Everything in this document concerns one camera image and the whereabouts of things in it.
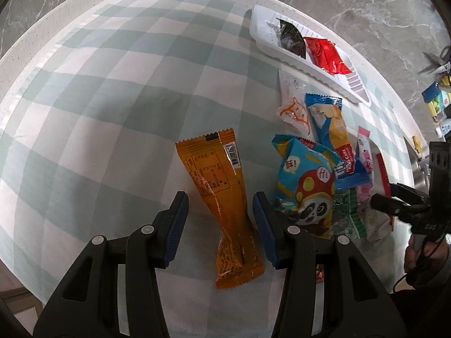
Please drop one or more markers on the yellow sponge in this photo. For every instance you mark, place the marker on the yellow sponge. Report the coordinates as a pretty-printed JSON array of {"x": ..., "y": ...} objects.
[{"x": 417, "y": 145}]

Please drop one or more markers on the person's right hand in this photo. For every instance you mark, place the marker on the person's right hand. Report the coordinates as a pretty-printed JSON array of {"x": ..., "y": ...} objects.
[{"x": 413, "y": 255}]

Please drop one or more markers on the small red and white packet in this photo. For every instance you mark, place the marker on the small red and white packet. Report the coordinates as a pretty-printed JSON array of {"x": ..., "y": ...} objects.
[{"x": 320, "y": 274}]

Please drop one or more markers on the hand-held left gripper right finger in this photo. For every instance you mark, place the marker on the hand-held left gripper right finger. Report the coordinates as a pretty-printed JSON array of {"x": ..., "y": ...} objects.
[{"x": 262, "y": 225}]

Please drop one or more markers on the blue and yellow cake packet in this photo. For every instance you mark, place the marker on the blue and yellow cake packet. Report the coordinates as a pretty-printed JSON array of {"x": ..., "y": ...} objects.
[{"x": 336, "y": 130}]

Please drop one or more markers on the orange snack packet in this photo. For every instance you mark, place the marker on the orange snack packet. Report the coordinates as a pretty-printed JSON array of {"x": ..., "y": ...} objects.
[{"x": 215, "y": 172}]

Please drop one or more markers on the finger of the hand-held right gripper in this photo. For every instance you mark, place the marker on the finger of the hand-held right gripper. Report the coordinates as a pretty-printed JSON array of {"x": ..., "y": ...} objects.
[
  {"x": 387, "y": 205},
  {"x": 407, "y": 190}
]

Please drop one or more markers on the white crumpled snack packet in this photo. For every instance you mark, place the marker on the white crumpled snack packet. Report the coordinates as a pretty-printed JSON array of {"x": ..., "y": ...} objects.
[{"x": 375, "y": 229}]

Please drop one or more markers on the green snack packet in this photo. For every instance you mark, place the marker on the green snack packet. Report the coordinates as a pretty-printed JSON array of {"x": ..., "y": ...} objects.
[{"x": 347, "y": 214}]

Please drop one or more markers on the hanging scissors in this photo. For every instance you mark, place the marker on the hanging scissors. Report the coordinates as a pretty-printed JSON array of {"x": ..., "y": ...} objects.
[{"x": 435, "y": 64}]

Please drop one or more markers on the white plastic tray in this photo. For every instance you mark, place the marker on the white plastic tray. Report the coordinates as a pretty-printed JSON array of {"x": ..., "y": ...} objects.
[{"x": 262, "y": 28}]

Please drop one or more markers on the pink snack packet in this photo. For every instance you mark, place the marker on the pink snack packet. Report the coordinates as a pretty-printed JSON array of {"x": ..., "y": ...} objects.
[{"x": 364, "y": 155}]

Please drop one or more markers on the clear packet with orange print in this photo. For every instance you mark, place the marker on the clear packet with orange print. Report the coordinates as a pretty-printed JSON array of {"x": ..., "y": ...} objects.
[{"x": 294, "y": 112}]

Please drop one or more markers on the steel sink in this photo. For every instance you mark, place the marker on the steel sink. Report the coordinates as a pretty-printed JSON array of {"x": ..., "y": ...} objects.
[{"x": 419, "y": 172}]

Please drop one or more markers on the person's right forearm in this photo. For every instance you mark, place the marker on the person's right forearm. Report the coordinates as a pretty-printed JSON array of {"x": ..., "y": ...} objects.
[{"x": 430, "y": 288}]

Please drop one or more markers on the blue sponge pack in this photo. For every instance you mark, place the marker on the blue sponge pack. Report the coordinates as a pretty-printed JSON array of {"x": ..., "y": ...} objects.
[{"x": 432, "y": 97}]

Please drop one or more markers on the blue panda snack packet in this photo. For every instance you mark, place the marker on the blue panda snack packet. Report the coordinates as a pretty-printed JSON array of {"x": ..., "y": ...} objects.
[{"x": 306, "y": 183}]

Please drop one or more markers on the black snack packet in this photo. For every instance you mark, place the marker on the black snack packet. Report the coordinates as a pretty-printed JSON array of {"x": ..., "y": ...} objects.
[{"x": 292, "y": 35}]

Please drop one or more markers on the red snack packet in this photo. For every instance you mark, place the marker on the red snack packet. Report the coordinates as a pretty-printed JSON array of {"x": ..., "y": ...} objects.
[{"x": 326, "y": 54}]

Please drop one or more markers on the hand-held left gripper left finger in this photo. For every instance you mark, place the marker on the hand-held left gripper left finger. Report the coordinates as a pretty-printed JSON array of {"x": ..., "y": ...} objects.
[{"x": 178, "y": 225}]

